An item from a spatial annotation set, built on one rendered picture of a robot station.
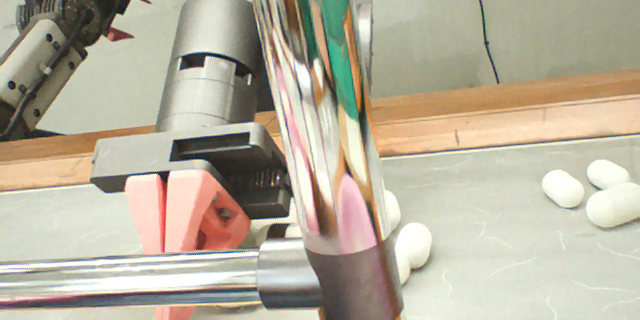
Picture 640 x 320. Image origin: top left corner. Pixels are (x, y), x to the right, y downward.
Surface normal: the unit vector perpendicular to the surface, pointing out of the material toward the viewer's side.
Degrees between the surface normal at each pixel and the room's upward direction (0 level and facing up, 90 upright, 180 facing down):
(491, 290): 0
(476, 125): 45
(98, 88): 90
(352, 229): 90
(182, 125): 41
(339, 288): 90
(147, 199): 62
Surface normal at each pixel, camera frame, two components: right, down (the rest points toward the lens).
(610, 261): -0.18, -0.94
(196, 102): -0.01, -0.50
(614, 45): -0.22, 0.32
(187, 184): -0.29, -0.15
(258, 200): -0.29, -0.49
